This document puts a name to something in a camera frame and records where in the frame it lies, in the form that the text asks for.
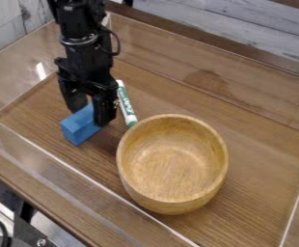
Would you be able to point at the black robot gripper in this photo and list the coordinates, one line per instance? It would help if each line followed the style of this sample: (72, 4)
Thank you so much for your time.
(84, 74)

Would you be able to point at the blue foam block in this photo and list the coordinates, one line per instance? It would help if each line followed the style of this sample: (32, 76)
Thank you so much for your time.
(77, 126)

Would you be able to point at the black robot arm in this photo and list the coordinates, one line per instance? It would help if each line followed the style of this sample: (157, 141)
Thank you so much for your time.
(77, 17)

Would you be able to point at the brown wooden bowl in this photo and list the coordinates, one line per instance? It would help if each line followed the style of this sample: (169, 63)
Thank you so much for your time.
(172, 161)

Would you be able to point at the green and white marker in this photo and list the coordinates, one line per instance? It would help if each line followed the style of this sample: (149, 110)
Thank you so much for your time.
(128, 113)

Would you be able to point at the clear acrylic tray wall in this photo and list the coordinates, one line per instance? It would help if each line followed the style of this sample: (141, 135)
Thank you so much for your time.
(176, 74)

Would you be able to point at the black metal table bracket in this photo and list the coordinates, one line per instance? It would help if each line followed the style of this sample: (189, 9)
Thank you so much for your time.
(24, 232)

